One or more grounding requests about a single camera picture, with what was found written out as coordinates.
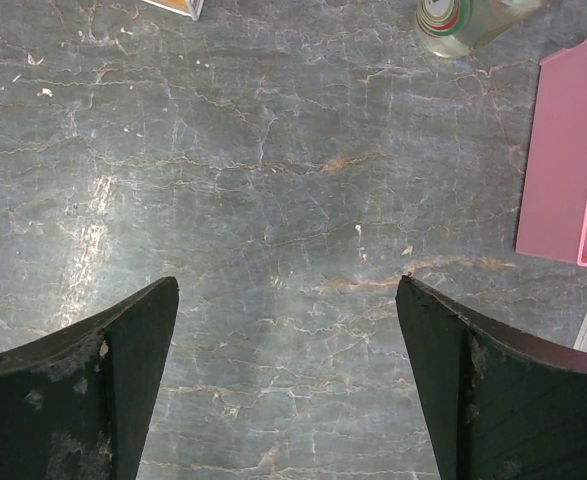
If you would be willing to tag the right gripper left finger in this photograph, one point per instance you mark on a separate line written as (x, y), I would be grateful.
(77, 403)

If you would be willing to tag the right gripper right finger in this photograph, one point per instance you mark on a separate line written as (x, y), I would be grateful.
(499, 403)

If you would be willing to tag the pink plastic bin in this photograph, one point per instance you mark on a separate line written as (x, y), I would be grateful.
(553, 214)

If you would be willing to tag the clear glass bottle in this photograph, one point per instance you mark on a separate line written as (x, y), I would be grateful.
(458, 28)

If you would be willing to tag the white wire shelf rack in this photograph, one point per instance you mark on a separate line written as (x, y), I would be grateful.
(188, 8)

